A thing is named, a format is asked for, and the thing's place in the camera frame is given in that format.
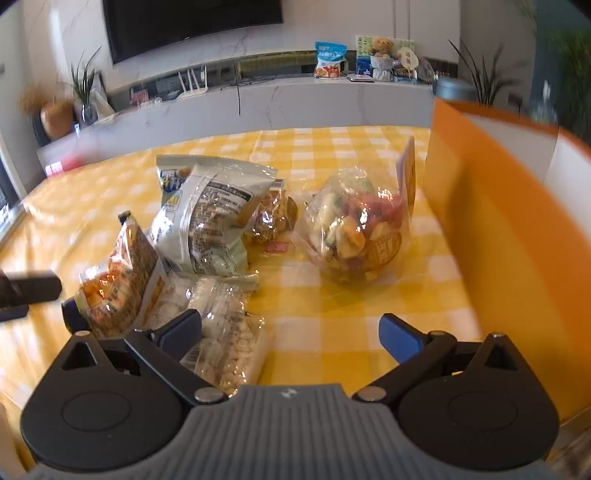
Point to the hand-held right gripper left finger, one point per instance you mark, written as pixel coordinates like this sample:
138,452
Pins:
180,330

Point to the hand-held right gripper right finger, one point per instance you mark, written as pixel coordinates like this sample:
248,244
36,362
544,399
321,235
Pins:
399,334

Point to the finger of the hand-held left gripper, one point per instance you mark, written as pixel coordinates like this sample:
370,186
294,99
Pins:
32,286
74,314

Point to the clear bag of white candies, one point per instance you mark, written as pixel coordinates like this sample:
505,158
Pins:
231,341

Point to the orange snack bag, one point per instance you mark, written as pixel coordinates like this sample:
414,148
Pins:
120,281

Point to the white and green snack bag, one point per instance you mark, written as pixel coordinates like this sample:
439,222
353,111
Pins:
207,221

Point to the orange box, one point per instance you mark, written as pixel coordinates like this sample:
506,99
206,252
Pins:
508,240

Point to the clear bag of mixed snacks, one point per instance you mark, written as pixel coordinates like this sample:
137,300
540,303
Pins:
351,230

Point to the clear bag of brown snacks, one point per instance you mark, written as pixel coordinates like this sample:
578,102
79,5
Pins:
270,217

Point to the brown vase with dried flowers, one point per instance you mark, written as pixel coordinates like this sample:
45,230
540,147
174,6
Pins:
55,117

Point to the yellow checked tablecloth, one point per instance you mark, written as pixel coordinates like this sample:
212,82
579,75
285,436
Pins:
323,157

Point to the white plastic bag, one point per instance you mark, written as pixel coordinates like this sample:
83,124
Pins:
102,104

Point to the green plant in glass vase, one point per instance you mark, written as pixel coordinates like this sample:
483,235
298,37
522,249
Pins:
85,92

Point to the white router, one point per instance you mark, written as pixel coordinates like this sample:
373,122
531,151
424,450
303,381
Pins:
191,90

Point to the grey trash can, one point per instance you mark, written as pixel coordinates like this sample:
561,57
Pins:
455,90

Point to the white marble tv cabinet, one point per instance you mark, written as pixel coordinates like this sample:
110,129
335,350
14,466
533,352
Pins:
300,104

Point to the flat silver device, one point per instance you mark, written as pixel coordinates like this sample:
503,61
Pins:
360,78

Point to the potted long-leaf plant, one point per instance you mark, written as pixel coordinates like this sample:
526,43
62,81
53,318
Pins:
485,78

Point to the blue printed box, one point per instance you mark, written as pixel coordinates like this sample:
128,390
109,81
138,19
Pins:
364,64

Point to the round paper fan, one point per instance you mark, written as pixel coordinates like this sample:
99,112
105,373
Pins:
407,57

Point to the teddy bear bouquet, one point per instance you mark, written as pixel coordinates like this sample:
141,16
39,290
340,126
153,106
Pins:
382,57

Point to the blue snack bag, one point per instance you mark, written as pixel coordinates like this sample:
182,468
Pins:
330,60

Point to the black television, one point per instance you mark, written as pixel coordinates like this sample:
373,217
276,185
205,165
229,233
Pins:
184,23

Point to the leafy trailing plant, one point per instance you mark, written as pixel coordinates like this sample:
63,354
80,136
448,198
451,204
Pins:
572,78

